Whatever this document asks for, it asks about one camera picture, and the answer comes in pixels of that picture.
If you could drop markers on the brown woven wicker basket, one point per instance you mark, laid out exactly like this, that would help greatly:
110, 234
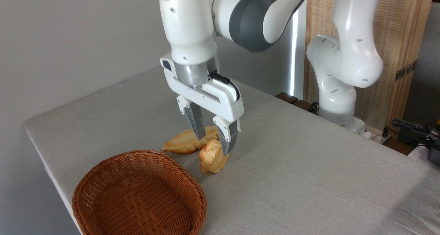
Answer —
137, 197

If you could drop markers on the metal screen hinge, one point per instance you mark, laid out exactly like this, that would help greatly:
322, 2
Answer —
405, 70

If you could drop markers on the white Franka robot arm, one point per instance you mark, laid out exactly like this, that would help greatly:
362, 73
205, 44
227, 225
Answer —
343, 56

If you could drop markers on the long leaf-shaped bread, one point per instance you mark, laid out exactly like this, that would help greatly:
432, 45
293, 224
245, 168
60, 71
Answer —
178, 143

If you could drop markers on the dark brown wooden furniture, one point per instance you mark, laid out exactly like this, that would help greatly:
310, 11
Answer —
287, 97

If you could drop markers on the small round bread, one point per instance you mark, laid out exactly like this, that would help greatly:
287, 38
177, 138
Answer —
211, 161

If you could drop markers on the grey table cloth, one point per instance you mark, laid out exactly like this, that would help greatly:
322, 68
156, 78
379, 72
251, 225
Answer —
309, 176

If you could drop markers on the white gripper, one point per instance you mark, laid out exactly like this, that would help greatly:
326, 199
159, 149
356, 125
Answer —
220, 100

